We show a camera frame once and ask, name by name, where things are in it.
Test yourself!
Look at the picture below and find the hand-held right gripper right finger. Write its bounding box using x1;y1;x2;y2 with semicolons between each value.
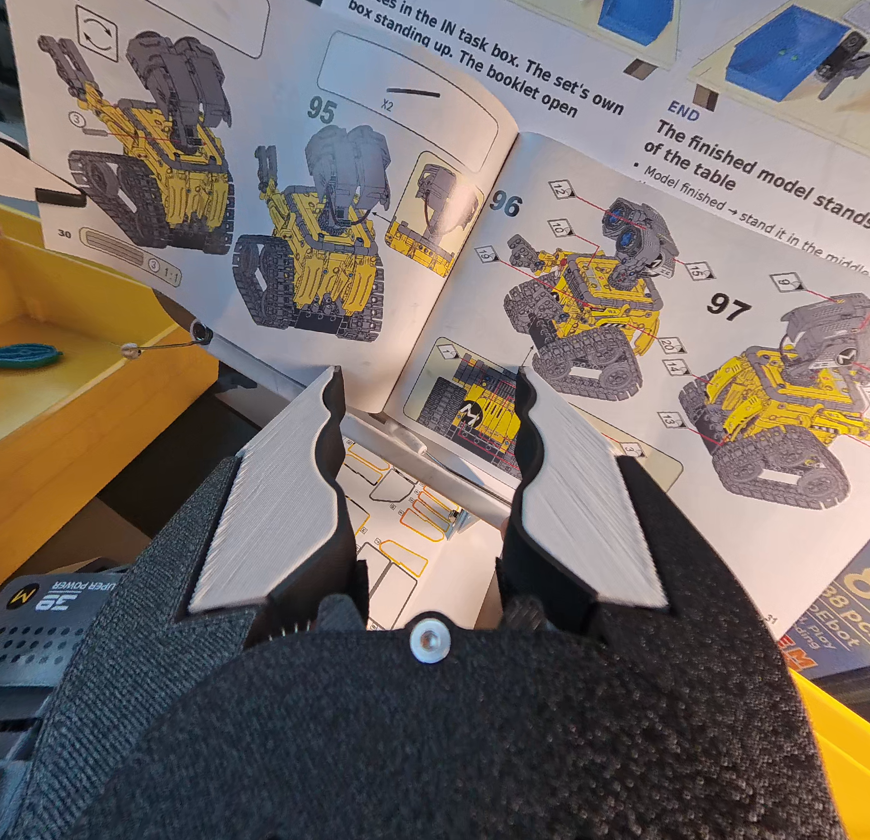
499;367;670;610

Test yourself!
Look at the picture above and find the white paper sign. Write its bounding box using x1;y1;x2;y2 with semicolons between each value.
306;0;870;277

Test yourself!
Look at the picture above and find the white paper sheet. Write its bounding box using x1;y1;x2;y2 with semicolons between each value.
336;439;504;630

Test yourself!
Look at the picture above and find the building instruction booklet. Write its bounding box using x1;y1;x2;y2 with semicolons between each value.
3;0;870;637

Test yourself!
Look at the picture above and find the white book stand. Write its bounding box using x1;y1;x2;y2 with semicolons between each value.
153;290;517;535

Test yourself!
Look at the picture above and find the light blue brick piece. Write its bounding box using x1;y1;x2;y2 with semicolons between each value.
0;344;63;368

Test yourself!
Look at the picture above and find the thin cord with white bead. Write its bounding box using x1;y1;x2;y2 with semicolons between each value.
121;337;208;360

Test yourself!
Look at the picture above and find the yellow tracked toy robot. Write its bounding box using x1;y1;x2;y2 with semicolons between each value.
0;558;130;759

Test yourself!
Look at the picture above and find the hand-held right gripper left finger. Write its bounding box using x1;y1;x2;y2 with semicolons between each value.
189;366;359;614

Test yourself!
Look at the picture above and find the yellow storage bin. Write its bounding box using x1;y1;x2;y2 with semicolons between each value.
0;204;218;583
792;670;870;821

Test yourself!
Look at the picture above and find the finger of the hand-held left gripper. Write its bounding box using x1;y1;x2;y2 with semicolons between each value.
0;140;88;209

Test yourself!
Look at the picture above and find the robot kit box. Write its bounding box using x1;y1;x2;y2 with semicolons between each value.
775;561;870;681

